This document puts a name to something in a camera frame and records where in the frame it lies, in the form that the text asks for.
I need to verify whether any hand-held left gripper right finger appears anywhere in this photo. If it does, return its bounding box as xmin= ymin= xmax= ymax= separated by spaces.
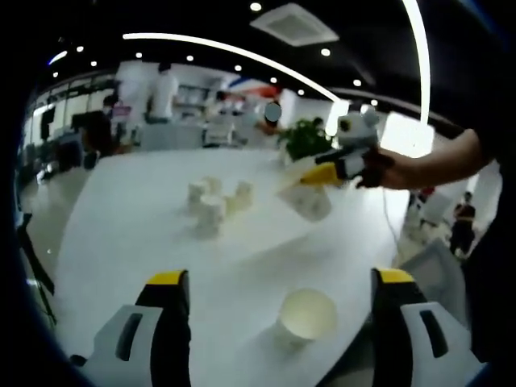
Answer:
xmin=369 ymin=267 xmax=472 ymax=387

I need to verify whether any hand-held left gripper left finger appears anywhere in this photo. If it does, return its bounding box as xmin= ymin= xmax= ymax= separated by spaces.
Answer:
xmin=86 ymin=268 xmax=193 ymax=387

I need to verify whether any green-print paper cup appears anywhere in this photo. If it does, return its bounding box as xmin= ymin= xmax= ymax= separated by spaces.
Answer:
xmin=273 ymin=288 xmax=339 ymax=354
xmin=277 ymin=159 xmax=332 ymax=223

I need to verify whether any cluster of paper cups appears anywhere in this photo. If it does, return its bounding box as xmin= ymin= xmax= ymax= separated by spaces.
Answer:
xmin=187 ymin=175 xmax=255 ymax=239

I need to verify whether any person's right hand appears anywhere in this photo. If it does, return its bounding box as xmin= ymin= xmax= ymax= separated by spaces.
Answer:
xmin=356 ymin=147 xmax=408 ymax=190

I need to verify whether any potted green plant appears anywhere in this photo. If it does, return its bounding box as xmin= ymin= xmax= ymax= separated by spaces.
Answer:
xmin=277 ymin=117 xmax=334 ymax=162

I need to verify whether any grey black-edged chair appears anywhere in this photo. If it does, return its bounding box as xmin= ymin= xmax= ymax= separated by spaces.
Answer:
xmin=397 ymin=237 xmax=471 ymax=327

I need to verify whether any white table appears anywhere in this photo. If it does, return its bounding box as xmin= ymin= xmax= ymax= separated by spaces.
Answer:
xmin=54 ymin=148 xmax=412 ymax=387

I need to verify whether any curved ceiling light strip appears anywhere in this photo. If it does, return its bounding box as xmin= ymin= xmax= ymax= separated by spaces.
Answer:
xmin=123 ymin=32 xmax=343 ymax=105
xmin=402 ymin=0 xmax=431 ymax=126

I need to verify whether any ceiling air vent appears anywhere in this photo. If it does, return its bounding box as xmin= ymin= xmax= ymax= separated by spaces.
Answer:
xmin=249 ymin=2 xmax=339 ymax=46

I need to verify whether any black tripod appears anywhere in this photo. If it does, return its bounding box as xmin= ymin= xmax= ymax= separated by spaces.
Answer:
xmin=15 ymin=213 xmax=57 ymax=323

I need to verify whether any grey counter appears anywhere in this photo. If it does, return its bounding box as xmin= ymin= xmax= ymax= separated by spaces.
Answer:
xmin=140 ymin=122 xmax=202 ymax=152

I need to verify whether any white cable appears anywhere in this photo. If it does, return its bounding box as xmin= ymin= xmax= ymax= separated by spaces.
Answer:
xmin=381 ymin=187 xmax=402 ymax=259

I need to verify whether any red blue wall graphic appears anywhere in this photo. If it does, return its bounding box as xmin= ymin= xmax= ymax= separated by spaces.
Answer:
xmin=227 ymin=76 xmax=279 ymax=98

